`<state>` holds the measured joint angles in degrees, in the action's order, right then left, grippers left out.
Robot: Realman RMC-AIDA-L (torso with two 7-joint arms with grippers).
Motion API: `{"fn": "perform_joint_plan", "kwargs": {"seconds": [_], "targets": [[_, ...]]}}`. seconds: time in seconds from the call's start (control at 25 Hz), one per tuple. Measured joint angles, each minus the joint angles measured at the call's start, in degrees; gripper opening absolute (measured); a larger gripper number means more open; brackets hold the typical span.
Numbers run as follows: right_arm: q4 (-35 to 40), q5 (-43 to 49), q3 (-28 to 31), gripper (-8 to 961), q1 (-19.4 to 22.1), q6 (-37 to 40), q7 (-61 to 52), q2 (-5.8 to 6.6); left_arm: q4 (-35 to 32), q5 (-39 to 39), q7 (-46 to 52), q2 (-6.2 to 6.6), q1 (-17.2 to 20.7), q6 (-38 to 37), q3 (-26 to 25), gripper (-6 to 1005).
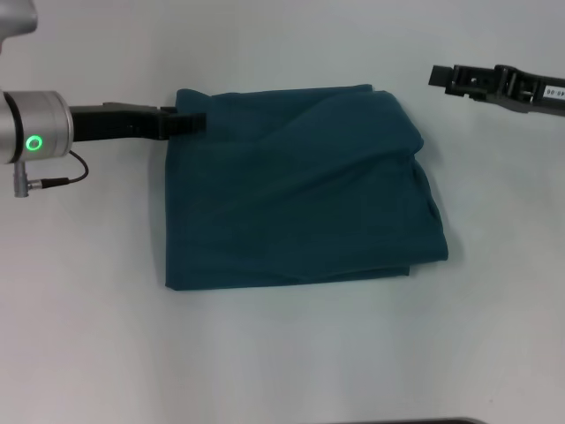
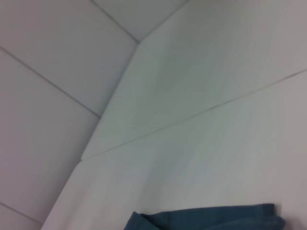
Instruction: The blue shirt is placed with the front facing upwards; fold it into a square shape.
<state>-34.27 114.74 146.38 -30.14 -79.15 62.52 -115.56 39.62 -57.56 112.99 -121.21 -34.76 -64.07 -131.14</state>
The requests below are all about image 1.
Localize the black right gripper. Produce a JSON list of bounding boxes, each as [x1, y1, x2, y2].
[[427, 64, 565, 118]]

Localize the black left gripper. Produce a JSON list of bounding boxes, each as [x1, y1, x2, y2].
[[69, 101, 208, 145]]

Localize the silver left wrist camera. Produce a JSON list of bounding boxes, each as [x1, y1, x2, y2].
[[0, 0, 39, 58]]

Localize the teal T-shirt with FREE print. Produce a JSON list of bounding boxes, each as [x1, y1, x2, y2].
[[163, 83, 450, 293]]

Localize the dark left arm cable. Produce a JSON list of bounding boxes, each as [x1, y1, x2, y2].
[[41, 149, 90, 187]]

